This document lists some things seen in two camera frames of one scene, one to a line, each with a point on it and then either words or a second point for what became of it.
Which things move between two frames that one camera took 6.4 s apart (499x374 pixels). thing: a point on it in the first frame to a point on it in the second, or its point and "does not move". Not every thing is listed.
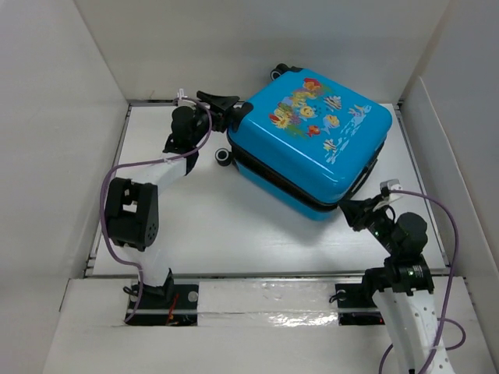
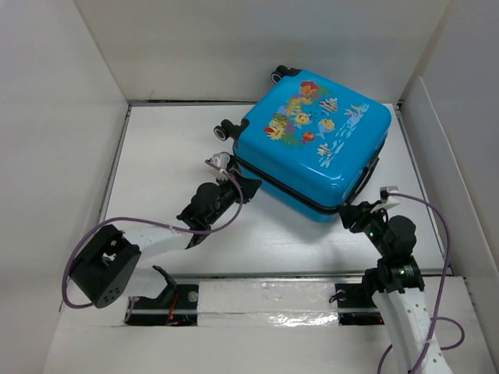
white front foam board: x=244 y=326 does not move
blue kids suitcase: x=309 y=143 does not move
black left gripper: x=221 y=104 to x=248 y=187
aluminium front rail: x=241 y=276 does not move
